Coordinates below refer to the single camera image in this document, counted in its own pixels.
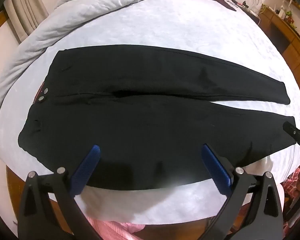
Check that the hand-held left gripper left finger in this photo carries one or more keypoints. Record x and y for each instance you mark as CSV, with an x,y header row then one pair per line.
x,y
87,165

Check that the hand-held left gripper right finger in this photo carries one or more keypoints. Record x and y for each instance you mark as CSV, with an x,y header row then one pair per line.
x,y
215,165

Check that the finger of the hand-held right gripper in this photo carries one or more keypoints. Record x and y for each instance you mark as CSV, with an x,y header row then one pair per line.
x,y
292,130

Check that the black pants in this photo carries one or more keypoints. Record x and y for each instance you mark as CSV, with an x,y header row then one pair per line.
x,y
145,120

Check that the red plaid clothing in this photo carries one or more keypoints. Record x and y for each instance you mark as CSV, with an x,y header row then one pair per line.
x,y
291,190

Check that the person's pink clothing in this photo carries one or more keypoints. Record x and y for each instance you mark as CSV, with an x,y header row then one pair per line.
x,y
120,230

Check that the grey duvet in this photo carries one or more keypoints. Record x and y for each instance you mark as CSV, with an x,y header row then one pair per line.
x,y
72,7

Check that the beige curtain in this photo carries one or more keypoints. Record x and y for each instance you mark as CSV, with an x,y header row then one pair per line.
x,y
22,10

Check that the wooden bed frame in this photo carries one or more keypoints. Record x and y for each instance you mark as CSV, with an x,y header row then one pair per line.
x,y
27,165

